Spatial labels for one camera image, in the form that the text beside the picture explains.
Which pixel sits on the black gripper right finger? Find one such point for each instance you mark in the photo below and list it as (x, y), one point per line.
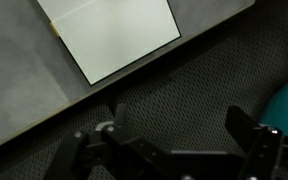
(266, 146)

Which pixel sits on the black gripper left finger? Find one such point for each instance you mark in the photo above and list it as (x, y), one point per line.
(120, 153)

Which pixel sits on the large book black yellow cover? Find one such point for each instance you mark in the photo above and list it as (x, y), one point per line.
(104, 36)

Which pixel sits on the teal throw pillow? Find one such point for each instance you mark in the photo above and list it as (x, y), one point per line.
(275, 113)

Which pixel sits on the dark grey patterned sofa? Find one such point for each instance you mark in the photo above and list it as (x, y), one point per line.
(179, 101)

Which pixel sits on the grey coffee table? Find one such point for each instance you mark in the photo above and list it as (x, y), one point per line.
(38, 75)

